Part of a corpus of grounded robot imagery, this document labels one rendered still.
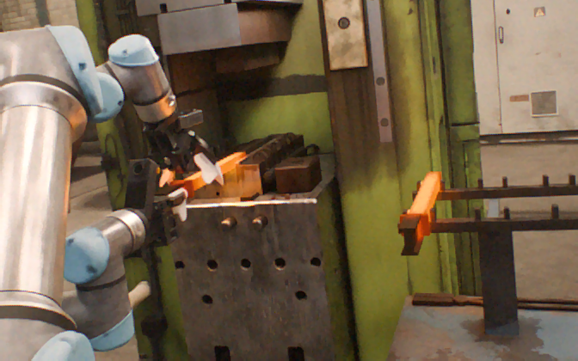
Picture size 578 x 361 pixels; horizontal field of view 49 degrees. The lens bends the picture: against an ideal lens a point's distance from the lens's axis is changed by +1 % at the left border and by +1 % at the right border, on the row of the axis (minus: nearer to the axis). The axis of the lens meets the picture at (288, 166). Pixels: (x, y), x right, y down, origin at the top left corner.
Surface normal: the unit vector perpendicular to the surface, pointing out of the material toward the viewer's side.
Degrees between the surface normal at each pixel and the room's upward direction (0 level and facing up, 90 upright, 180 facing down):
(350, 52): 90
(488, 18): 90
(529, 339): 0
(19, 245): 45
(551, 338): 0
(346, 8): 90
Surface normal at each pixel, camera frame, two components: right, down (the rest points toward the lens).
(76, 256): -0.27, 0.21
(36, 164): 0.44, -0.61
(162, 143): 0.96, -0.07
